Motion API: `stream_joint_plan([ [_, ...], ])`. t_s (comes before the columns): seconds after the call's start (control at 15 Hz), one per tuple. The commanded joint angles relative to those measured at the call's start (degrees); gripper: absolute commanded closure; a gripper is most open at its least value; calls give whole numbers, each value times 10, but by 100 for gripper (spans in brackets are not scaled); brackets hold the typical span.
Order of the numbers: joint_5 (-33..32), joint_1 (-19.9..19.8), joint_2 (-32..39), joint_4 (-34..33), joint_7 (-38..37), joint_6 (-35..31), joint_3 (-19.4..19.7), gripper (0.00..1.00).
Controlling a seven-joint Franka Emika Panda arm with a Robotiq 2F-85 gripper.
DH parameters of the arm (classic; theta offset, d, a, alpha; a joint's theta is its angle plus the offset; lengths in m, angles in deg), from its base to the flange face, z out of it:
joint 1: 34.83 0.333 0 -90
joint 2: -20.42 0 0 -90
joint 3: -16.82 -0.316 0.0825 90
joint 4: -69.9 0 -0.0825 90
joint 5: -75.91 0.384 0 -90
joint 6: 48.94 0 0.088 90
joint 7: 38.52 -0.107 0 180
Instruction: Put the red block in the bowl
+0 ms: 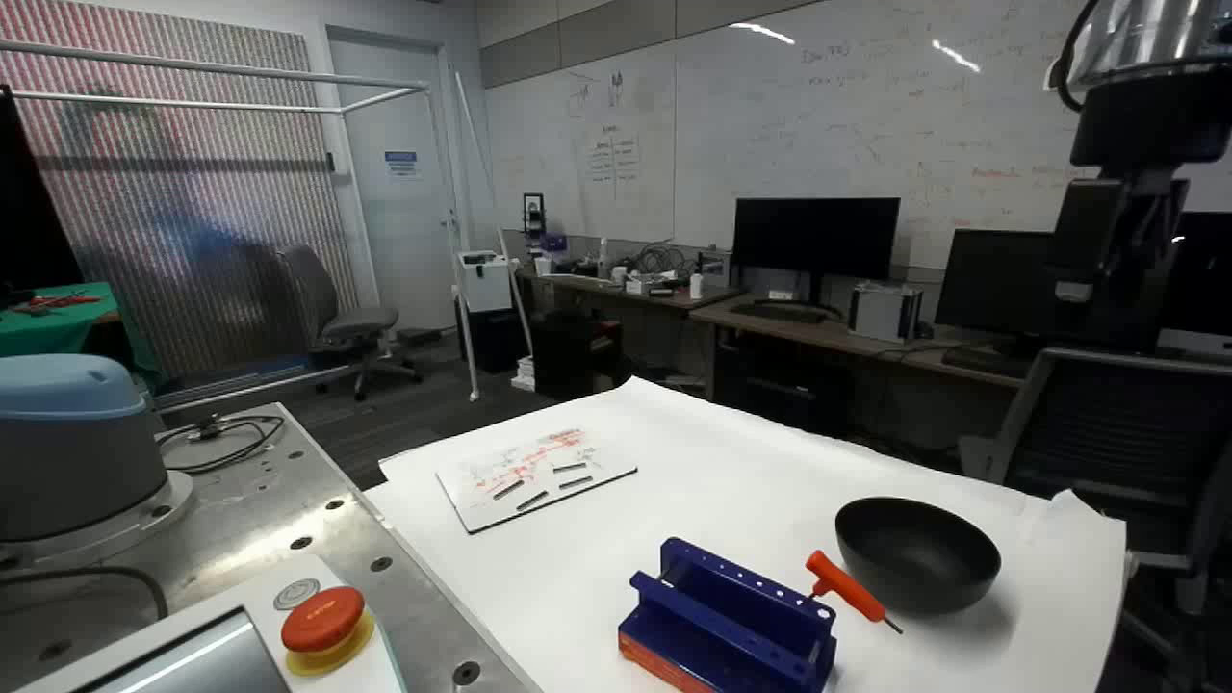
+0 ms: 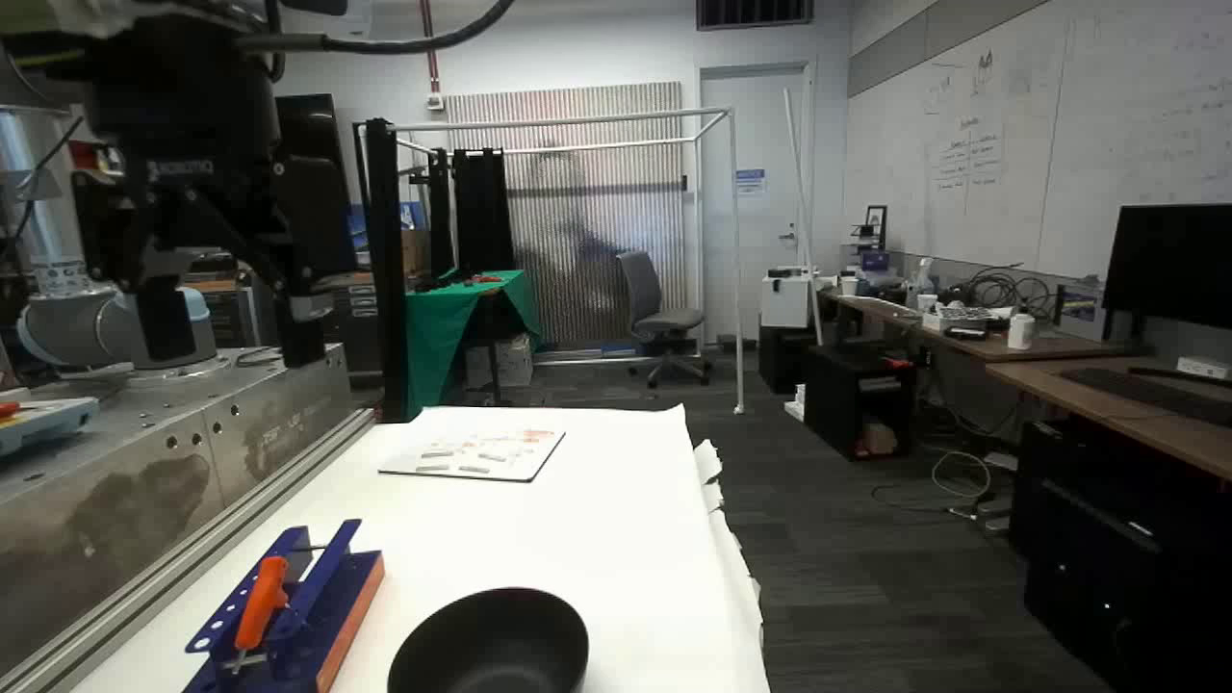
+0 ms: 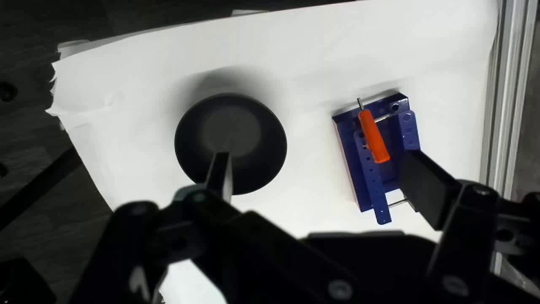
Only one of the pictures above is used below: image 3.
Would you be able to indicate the blue perforated metal bracket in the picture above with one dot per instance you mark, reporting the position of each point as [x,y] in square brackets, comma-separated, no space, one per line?
[368,179]

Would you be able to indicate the black round bowl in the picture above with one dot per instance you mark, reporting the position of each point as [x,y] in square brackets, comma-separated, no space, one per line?
[237,132]

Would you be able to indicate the white paper sheet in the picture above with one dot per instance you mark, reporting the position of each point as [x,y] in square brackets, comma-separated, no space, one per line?
[314,68]

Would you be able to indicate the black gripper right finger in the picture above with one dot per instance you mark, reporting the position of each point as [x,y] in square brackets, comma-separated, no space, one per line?
[427,187]

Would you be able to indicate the orange marker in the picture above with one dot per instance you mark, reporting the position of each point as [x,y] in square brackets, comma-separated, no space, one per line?
[372,135]

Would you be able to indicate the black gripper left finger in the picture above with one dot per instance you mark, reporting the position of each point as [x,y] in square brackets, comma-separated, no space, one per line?
[218,174]

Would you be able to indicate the aluminium frame rail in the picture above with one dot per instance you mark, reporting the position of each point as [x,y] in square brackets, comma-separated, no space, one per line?
[507,84]

